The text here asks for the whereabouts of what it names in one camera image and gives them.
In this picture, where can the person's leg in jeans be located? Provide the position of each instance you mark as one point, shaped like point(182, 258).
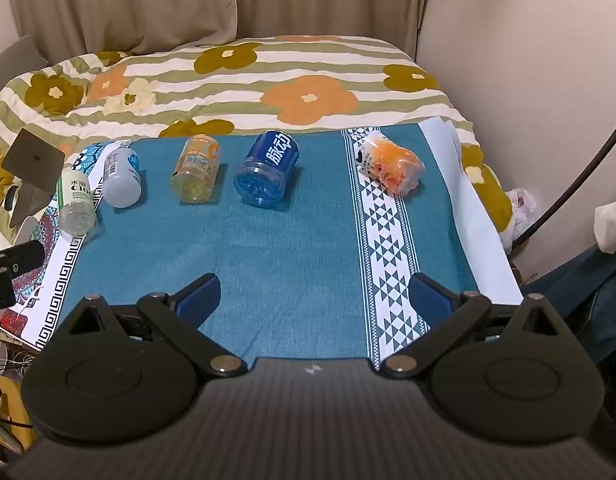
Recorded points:
point(577, 291)

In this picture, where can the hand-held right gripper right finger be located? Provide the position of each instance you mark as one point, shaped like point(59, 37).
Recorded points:
point(430, 301)

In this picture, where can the beige curtain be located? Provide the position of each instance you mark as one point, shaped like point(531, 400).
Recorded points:
point(138, 0)

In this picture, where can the clear cup green label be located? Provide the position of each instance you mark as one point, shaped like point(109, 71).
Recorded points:
point(76, 205)

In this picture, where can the orange cup white label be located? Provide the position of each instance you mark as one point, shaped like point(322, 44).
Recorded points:
point(390, 161)

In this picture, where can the white cup blue label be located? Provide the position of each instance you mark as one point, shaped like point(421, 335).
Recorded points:
point(121, 175)

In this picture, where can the yellow object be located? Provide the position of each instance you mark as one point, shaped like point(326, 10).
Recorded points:
point(8, 401)

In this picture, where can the mandala printed cloth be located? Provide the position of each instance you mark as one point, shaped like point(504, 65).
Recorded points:
point(48, 272)

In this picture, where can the grey laptop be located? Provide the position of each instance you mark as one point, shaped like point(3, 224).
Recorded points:
point(33, 160)

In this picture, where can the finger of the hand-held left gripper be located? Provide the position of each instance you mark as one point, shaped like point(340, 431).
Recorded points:
point(23, 256)

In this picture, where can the white plastic bag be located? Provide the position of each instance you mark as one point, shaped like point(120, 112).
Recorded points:
point(521, 207)

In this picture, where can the floral striped blanket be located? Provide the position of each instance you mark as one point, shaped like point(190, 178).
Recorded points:
point(288, 60)

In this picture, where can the yellow cup orange label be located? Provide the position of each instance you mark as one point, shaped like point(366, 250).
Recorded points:
point(195, 172)

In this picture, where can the teal patterned tablecloth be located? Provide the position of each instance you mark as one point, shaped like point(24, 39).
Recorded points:
point(298, 260)

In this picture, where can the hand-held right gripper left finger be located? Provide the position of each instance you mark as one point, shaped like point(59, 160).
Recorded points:
point(200, 301)

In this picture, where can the person's white clothing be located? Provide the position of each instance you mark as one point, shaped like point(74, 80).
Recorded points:
point(611, 226)

